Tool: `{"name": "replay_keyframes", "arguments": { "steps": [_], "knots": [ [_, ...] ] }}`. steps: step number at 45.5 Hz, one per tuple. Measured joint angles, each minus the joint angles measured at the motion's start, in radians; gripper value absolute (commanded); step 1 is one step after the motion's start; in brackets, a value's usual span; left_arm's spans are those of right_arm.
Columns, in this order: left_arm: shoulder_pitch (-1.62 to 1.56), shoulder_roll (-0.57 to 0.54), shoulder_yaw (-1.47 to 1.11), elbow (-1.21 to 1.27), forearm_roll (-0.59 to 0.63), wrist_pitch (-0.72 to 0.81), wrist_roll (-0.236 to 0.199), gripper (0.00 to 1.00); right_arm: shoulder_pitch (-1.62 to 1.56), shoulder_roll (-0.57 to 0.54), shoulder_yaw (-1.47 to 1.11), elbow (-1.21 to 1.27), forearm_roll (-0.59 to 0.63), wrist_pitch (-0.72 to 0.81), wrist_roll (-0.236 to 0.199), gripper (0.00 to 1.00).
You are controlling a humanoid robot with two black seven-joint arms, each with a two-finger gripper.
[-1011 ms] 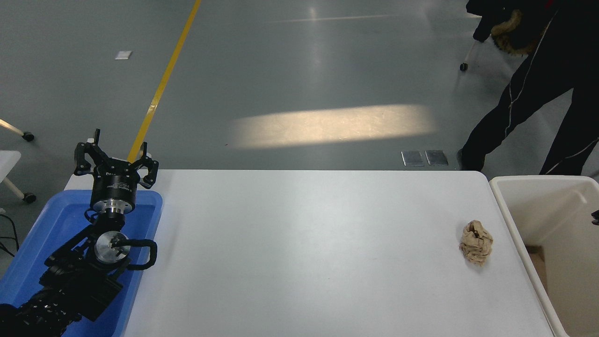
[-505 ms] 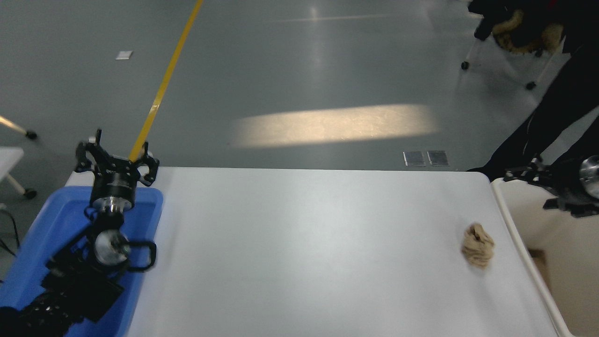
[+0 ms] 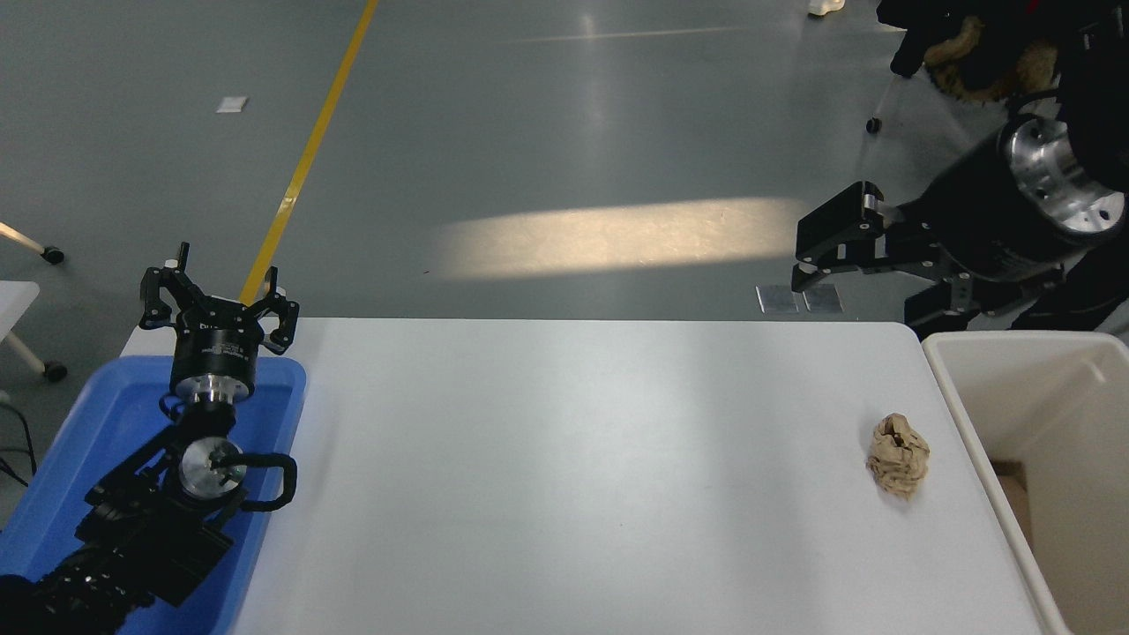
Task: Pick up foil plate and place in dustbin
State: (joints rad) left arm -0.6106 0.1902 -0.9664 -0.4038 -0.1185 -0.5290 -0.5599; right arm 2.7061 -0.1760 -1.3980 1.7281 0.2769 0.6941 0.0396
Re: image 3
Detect silver floor plate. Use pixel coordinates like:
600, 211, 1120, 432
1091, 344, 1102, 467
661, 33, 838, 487
801, 283, 846, 315
756, 284, 801, 316

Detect white side table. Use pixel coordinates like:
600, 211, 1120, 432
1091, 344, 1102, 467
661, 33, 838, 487
0, 281, 70, 383

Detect black coat with fur trim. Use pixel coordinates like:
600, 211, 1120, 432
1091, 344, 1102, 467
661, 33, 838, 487
877, 0, 1073, 105

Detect black cable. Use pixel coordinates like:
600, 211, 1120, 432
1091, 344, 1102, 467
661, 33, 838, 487
0, 401, 39, 485

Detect white leg with caster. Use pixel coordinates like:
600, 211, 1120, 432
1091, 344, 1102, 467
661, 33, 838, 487
0, 222, 66, 268

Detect large pale plastic bin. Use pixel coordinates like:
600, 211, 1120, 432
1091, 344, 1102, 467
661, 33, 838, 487
922, 331, 1129, 635

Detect chair with white legs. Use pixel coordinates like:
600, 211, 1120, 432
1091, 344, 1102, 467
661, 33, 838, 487
865, 74, 911, 136

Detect blue plastic tray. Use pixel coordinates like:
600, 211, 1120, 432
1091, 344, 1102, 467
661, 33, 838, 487
0, 356, 308, 635

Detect crumpled tan paper ball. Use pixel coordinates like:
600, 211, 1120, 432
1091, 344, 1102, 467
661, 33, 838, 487
865, 413, 931, 503

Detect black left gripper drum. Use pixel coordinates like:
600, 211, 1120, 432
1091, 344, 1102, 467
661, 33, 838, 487
170, 317, 265, 383

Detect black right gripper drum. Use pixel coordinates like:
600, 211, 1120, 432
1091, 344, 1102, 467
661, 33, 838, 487
912, 139, 1091, 284

